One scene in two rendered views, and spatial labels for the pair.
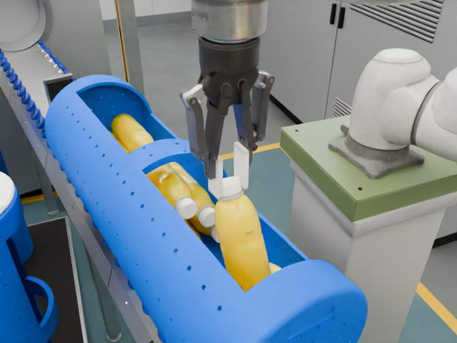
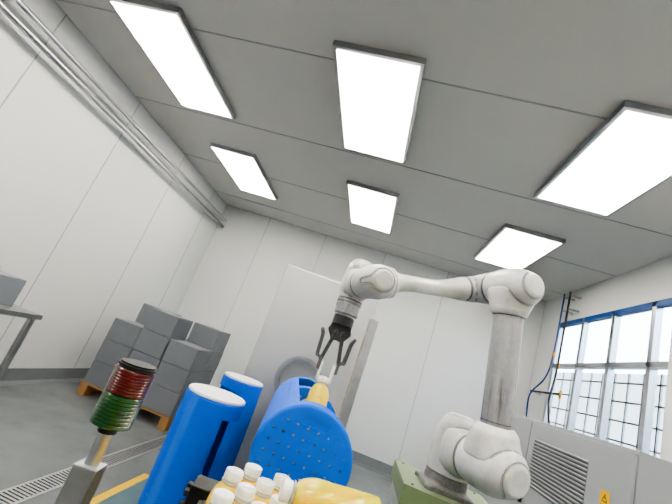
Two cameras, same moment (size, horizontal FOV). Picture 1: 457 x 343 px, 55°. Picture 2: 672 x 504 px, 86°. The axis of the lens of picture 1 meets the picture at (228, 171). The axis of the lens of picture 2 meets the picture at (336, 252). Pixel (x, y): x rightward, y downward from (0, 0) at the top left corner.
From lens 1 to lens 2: 0.93 m
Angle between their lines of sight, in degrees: 59
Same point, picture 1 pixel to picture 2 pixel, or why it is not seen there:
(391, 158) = (445, 484)
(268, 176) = not seen: outside the picture
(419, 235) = not seen: outside the picture
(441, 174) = not seen: outside the picture
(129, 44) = (345, 407)
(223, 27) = (340, 306)
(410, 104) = (454, 437)
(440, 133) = (464, 455)
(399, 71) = (454, 418)
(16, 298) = (199, 462)
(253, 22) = (349, 308)
